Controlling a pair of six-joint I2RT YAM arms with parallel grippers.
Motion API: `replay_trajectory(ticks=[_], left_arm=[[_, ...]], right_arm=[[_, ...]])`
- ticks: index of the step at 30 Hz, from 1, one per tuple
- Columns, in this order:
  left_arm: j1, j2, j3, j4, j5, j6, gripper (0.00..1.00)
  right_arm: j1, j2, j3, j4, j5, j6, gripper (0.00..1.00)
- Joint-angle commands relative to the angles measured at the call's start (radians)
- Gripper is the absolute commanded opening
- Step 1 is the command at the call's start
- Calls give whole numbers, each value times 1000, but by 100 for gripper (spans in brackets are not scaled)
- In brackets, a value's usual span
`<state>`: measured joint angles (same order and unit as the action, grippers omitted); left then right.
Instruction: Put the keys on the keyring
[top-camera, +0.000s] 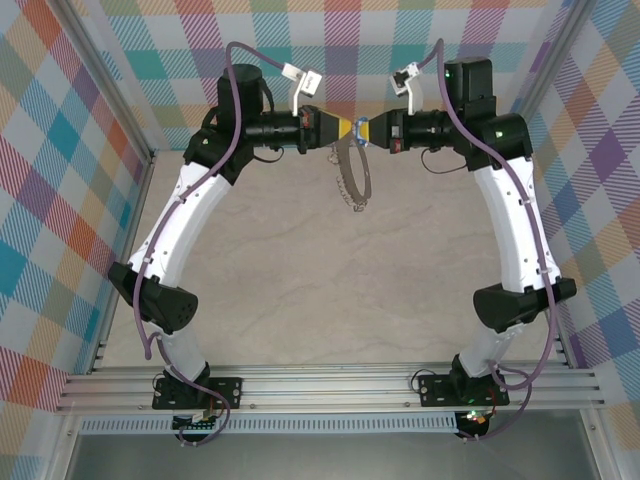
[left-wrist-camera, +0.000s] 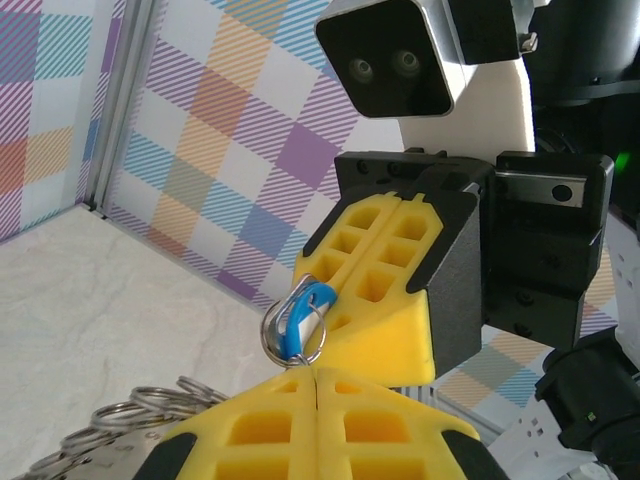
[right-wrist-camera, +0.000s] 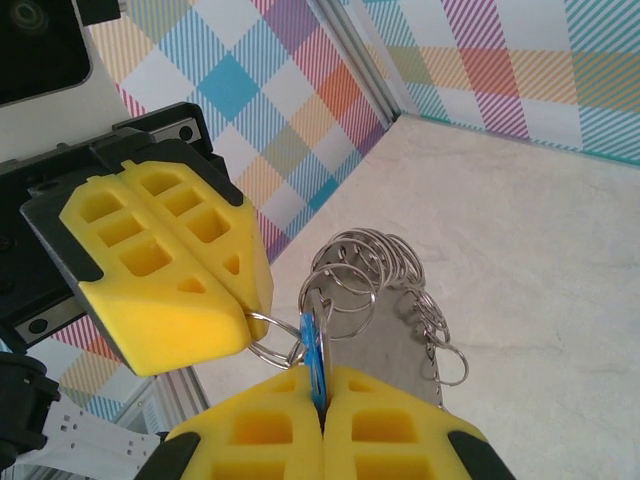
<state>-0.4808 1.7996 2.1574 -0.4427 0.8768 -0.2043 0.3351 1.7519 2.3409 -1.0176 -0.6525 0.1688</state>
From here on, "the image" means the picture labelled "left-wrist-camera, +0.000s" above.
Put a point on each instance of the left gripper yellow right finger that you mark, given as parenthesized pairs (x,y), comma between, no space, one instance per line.
(430,450)

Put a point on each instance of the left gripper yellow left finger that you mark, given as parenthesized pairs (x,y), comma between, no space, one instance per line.
(210,450)

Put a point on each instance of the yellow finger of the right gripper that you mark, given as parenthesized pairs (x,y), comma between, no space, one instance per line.
(390,345)
(330,260)

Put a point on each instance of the key with blue tag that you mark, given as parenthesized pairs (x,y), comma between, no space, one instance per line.
(305,305)

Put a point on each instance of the metal band with key rings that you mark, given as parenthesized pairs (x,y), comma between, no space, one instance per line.
(120,415)

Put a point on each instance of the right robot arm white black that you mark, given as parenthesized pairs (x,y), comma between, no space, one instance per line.
(585,380)

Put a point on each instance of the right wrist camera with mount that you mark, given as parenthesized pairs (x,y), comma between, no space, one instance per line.
(390,45)

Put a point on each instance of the aluminium corner post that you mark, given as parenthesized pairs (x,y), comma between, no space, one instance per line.
(125,100)

